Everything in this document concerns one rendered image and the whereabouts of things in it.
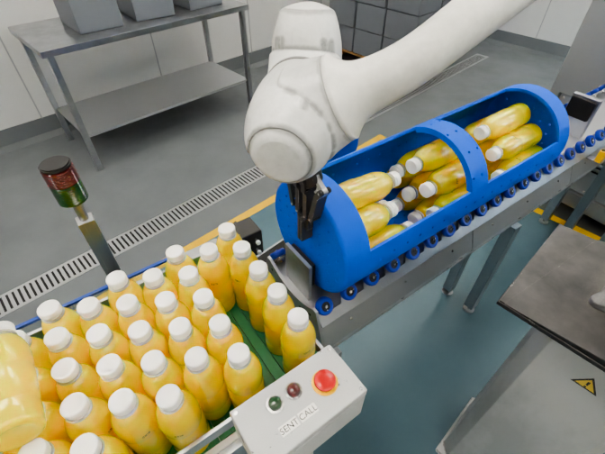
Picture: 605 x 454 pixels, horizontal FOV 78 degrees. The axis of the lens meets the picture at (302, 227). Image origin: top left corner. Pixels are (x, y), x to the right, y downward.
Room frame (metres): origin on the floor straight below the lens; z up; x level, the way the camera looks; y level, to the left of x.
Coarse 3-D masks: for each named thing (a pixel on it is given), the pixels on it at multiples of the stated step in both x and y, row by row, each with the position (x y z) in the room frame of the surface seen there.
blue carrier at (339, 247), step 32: (512, 96) 1.16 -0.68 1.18; (544, 96) 1.05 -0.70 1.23; (416, 128) 0.89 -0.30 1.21; (448, 128) 0.85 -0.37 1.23; (544, 128) 1.05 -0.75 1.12; (352, 160) 0.84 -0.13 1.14; (384, 160) 0.93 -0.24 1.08; (480, 160) 0.78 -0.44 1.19; (544, 160) 0.93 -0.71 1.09; (288, 192) 0.66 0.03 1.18; (480, 192) 0.74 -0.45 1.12; (288, 224) 0.66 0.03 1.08; (320, 224) 0.57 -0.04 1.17; (352, 224) 0.54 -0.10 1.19; (416, 224) 0.61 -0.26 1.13; (448, 224) 0.70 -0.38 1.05; (320, 256) 0.56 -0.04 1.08; (352, 256) 0.50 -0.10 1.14; (384, 256) 0.55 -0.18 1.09
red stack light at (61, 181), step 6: (72, 162) 0.68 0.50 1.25; (72, 168) 0.67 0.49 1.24; (42, 174) 0.64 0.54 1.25; (54, 174) 0.64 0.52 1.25; (60, 174) 0.64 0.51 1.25; (66, 174) 0.65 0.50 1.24; (72, 174) 0.66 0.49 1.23; (48, 180) 0.63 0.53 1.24; (54, 180) 0.63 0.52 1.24; (60, 180) 0.64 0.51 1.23; (66, 180) 0.64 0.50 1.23; (72, 180) 0.65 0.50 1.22; (54, 186) 0.63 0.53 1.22; (60, 186) 0.63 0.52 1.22; (66, 186) 0.64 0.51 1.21
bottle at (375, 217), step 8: (360, 208) 0.65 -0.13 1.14; (368, 208) 0.65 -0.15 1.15; (376, 208) 0.65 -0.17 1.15; (384, 208) 0.66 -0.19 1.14; (360, 216) 0.62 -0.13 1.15; (368, 216) 0.62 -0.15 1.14; (376, 216) 0.62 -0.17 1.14; (384, 216) 0.63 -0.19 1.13; (392, 216) 0.66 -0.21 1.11; (368, 224) 0.60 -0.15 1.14; (376, 224) 0.61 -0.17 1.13; (384, 224) 0.62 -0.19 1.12; (368, 232) 0.59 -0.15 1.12; (376, 232) 0.61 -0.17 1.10
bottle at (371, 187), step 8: (368, 176) 0.71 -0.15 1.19; (376, 176) 0.71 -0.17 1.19; (384, 176) 0.72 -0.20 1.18; (392, 176) 0.74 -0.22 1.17; (344, 184) 0.68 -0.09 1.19; (352, 184) 0.68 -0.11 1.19; (360, 184) 0.68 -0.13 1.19; (368, 184) 0.69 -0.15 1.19; (376, 184) 0.69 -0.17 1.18; (384, 184) 0.70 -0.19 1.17; (392, 184) 0.72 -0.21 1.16; (352, 192) 0.66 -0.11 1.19; (360, 192) 0.66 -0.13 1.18; (368, 192) 0.67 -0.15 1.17; (376, 192) 0.68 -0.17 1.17; (384, 192) 0.69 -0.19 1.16; (352, 200) 0.64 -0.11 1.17; (360, 200) 0.65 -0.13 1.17; (368, 200) 0.66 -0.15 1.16; (376, 200) 0.68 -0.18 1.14
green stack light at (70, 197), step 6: (78, 180) 0.67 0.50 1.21; (72, 186) 0.65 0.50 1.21; (78, 186) 0.66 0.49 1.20; (84, 186) 0.67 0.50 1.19; (54, 192) 0.63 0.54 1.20; (60, 192) 0.63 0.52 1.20; (66, 192) 0.64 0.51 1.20; (72, 192) 0.64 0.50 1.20; (78, 192) 0.65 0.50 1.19; (84, 192) 0.66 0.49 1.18; (60, 198) 0.63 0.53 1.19; (66, 198) 0.63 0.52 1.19; (72, 198) 0.64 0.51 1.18; (78, 198) 0.65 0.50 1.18; (84, 198) 0.66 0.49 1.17; (60, 204) 0.64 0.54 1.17; (66, 204) 0.63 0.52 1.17; (72, 204) 0.64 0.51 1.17; (78, 204) 0.64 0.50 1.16
